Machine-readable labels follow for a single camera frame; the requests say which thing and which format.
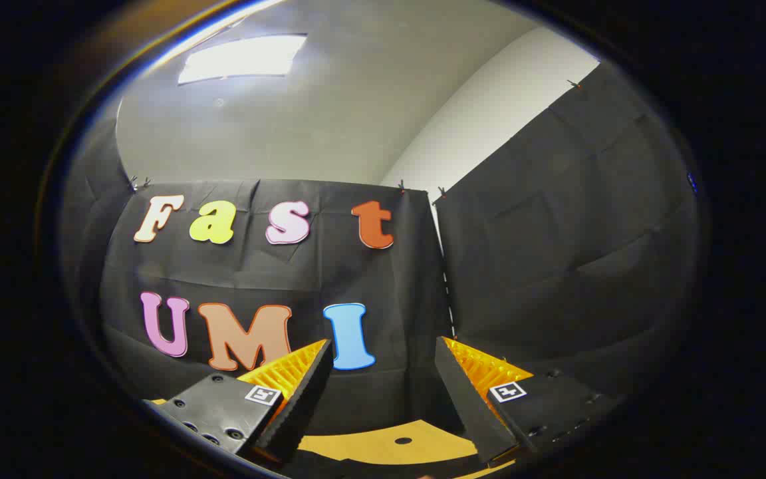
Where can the black backdrop cloth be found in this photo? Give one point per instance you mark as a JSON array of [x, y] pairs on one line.
[[290, 273]]

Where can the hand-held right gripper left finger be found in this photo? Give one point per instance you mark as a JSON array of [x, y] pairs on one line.
[[300, 412]]

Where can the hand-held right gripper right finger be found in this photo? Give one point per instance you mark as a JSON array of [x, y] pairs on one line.
[[473, 412]]

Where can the ceiling light panel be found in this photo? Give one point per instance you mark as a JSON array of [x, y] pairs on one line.
[[243, 58]]

